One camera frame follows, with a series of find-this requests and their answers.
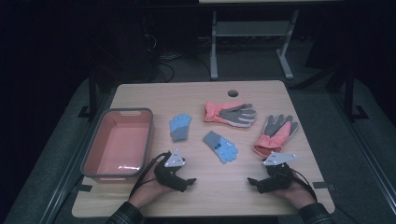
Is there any pink and grey glove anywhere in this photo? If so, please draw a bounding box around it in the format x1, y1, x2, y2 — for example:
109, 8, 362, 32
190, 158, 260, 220
252, 114, 299, 159
203, 100, 258, 129

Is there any black metal post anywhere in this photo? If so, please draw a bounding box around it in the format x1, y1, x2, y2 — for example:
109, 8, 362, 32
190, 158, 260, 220
344, 63, 370, 123
77, 65, 99, 121

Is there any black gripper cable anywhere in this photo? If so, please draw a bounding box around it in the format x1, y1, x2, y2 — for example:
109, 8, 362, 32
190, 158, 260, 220
128, 150, 171, 199
288, 167, 318, 202

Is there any person's right hand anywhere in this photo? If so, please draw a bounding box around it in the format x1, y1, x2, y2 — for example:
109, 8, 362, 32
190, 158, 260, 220
273, 174, 318, 210

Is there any grey metal rail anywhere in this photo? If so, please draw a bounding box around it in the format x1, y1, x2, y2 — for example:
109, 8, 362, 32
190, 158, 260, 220
329, 92, 396, 208
38, 92, 115, 224

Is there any pink plastic basket grey rim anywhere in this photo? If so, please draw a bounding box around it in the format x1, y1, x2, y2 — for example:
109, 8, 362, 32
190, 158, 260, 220
79, 106, 154, 184

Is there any person's left hand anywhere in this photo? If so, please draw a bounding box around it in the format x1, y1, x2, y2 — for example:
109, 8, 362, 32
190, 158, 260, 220
128, 169, 176, 210

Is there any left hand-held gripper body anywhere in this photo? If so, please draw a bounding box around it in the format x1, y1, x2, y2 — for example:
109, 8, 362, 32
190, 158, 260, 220
153, 148, 189, 190

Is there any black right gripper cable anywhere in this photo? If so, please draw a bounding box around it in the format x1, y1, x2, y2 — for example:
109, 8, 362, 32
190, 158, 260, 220
288, 167, 318, 202

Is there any grey metal stand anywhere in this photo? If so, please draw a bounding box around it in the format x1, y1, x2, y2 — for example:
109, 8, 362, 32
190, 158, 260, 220
209, 8, 300, 81

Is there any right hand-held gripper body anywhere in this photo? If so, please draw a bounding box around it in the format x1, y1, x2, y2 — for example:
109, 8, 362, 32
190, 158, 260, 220
261, 151, 298, 194

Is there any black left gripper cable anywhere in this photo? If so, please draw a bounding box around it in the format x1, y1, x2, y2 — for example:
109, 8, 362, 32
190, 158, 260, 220
128, 150, 171, 199

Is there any bundle of black cables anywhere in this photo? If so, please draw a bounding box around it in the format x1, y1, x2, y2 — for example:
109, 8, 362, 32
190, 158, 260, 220
140, 32, 213, 84

